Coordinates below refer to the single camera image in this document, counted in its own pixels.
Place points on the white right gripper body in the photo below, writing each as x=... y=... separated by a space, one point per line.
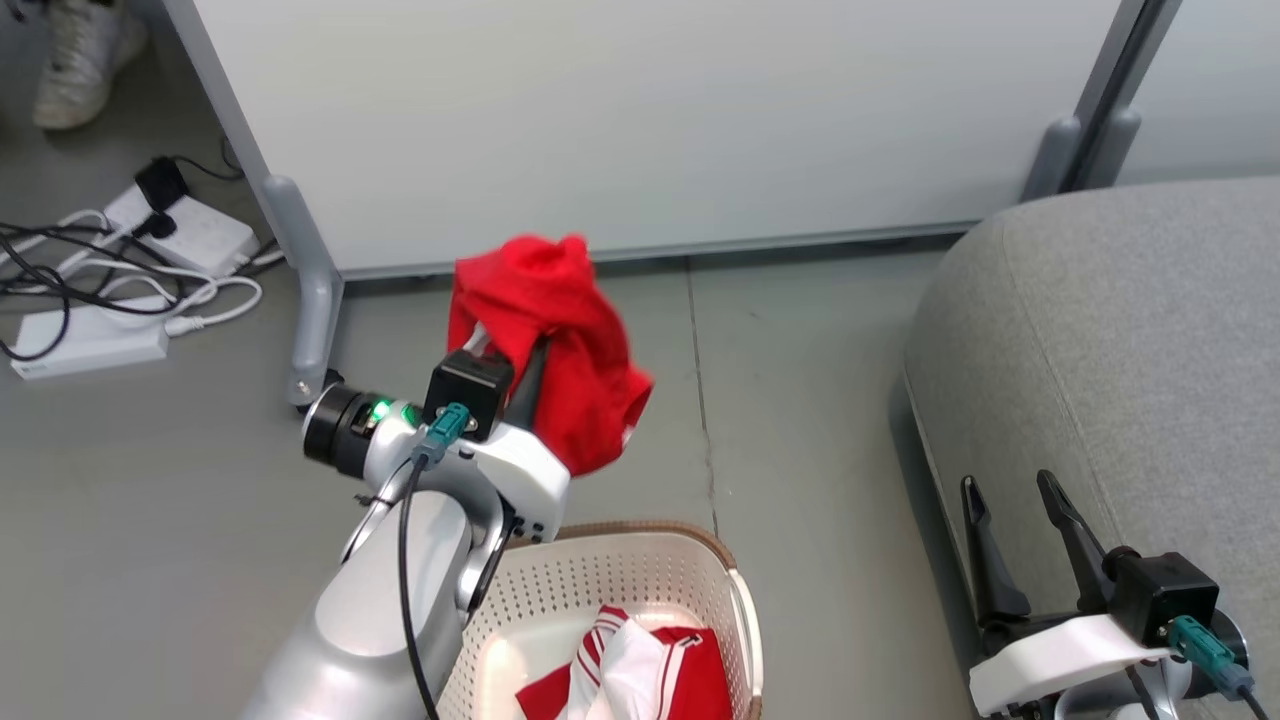
x=1060 y=655

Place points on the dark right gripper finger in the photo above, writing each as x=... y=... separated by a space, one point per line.
x=1078 y=550
x=990 y=560

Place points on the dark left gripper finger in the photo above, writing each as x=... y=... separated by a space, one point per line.
x=479 y=341
x=528 y=390

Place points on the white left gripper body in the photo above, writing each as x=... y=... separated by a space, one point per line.
x=530 y=480

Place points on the plain red cloth garment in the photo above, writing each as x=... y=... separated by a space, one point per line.
x=570 y=300

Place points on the red white striped garment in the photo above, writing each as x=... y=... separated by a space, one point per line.
x=640 y=680

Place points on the white perforated laundry basket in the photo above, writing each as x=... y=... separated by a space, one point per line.
x=600 y=580

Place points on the black caster wheel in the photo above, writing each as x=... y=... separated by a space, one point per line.
x=332 y=378

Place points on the grey partition leg with foot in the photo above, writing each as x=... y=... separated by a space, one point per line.
x=312 y=300

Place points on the grey fabric sofa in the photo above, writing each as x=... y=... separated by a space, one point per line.
x=1120 y=350

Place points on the large white partition panel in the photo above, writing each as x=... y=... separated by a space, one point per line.
x=650 y=120

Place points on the white square power strip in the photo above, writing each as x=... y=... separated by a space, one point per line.
x=205 y=235

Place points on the black plug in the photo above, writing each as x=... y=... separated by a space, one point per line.
x=155 y=226

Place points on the black power adapter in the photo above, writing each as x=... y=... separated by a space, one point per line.
x=160 y=180

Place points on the long white power strip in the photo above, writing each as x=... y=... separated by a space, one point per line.
x=90 y=345

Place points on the narrow white partition panel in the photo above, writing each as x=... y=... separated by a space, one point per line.
x=1215 y=90

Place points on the white sneaker shoe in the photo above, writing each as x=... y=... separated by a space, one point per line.
x=85 y=60

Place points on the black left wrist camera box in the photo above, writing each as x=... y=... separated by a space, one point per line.
x=468 y=388

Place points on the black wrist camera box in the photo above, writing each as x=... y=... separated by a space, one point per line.
x=1160 y=592
x=468 y=388

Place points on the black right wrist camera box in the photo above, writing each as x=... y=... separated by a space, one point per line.
x=1160 y=592

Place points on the short grey partition post base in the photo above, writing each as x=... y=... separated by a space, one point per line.
x=1055 y=155
x=1112 y=145

